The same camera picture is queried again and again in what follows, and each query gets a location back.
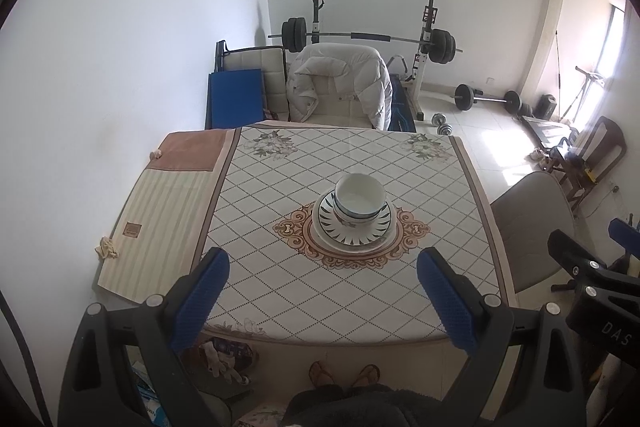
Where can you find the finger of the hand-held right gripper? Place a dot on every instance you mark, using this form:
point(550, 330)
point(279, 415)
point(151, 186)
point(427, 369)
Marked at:
point(627, 234)
point(575, 252)

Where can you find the dark wooden chair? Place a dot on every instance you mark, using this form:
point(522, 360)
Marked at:
point(607, 142)

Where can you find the person's right foot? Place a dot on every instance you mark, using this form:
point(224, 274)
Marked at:
point(367, 375)

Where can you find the blue white carton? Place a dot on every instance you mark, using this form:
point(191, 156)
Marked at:
point(145, 392)

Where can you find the diamond pattern floral tablecloth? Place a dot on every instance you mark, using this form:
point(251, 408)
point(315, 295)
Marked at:
point(350, 302)

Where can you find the grey exercise machine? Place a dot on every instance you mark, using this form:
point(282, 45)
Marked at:
point(590, 74)

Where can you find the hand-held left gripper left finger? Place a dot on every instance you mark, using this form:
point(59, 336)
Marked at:
point(200, 297)

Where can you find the blue bench pad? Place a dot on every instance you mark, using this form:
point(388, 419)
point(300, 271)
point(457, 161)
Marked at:
point(402, 112)

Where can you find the dark round weight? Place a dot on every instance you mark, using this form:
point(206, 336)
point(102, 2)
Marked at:
point(549, 105)

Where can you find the long barbell black plates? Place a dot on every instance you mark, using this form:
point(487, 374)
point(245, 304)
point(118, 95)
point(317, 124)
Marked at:
point(370, 37)

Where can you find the beige brown striped mat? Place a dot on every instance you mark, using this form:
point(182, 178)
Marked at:
point(155, 217)

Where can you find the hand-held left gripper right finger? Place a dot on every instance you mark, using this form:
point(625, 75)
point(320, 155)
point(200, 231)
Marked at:
point(450, 302)

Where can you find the chrome dumbbell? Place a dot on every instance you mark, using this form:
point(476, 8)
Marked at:
point(442, 124)

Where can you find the person's dark fleece clothing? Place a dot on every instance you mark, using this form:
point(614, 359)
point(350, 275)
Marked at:
point(365, 407)

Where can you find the yellowish crumpled tissue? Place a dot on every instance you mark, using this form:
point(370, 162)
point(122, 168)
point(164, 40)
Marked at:
point(107, 248)

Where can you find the plain white bowl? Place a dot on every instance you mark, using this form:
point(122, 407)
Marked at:
point(360, 197)

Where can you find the white plate pink flowers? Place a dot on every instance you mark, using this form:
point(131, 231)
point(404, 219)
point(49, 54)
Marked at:
point(357, 248)

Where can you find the dark printed bag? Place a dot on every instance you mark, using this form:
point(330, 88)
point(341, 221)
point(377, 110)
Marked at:
point(242, 349)

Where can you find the white down jacket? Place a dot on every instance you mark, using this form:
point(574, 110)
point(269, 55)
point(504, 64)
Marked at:
point(365, 77)

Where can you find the blue folded mat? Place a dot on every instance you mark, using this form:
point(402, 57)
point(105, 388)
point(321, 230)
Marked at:
point(235, 99)

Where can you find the black metal frame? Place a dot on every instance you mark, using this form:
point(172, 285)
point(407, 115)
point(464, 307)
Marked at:
point(219, 54)

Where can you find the blue striped plate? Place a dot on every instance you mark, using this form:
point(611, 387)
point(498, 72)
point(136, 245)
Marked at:
point(350, 234)

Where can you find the white gloves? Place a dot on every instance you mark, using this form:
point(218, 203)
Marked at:
point(217, 359)

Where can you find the window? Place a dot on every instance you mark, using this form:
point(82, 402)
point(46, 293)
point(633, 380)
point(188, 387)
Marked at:
point(615, 37)

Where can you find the white weight bench rack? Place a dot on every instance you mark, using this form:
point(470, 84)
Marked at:
point(420, 62)

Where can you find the white bowl dark rim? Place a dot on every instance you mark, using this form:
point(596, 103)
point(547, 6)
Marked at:
point(378, 213)

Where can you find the beige cushioned folding chair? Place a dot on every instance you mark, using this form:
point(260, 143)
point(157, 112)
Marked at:
point(275, 77)

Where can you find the grey upholstered chair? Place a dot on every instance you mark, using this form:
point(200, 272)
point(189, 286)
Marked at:
point(530, 217)

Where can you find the short barbell black plates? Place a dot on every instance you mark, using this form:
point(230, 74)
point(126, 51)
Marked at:
point(463, 97)

